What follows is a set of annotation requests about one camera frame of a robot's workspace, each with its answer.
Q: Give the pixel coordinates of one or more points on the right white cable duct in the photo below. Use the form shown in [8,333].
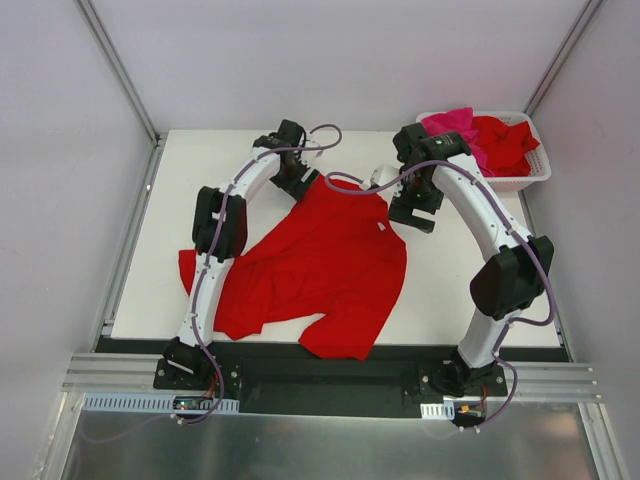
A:
[438,411]

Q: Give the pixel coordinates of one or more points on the pink t shirt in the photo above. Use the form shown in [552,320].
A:
[459,120]

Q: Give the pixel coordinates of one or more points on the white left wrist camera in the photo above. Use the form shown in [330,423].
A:
[310,152]

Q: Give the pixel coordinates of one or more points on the white cable duct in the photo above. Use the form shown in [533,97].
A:
[156,403]
[438,411]

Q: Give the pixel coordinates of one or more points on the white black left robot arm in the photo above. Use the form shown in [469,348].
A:
[219,234]

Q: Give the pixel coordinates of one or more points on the left aluminium frame post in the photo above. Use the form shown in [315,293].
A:
[98,31]

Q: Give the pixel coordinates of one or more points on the right aluminium frame post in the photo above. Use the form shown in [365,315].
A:
[586,15]

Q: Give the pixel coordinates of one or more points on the white perforated plastic basket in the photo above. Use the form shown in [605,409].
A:
[537,159]

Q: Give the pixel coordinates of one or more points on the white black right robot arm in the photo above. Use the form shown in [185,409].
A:
[441,167]

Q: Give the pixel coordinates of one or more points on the red t shirt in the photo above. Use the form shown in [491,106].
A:
[334,255]
[505,146]

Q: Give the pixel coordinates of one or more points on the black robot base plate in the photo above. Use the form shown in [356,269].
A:
[286,379]

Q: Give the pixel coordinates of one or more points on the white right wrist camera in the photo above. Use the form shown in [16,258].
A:
[384,177]

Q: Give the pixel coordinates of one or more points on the left white cable duct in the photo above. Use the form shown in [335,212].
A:
[156,403]

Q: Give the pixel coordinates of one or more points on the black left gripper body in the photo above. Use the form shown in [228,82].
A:
[298,182]

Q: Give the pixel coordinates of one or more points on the aluminium frame post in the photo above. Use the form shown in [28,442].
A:
[586,15]
[98,31]

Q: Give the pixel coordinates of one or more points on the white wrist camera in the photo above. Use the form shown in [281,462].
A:
[310,152]
[384,177]

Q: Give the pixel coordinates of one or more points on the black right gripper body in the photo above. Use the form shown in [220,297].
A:
[412,216]

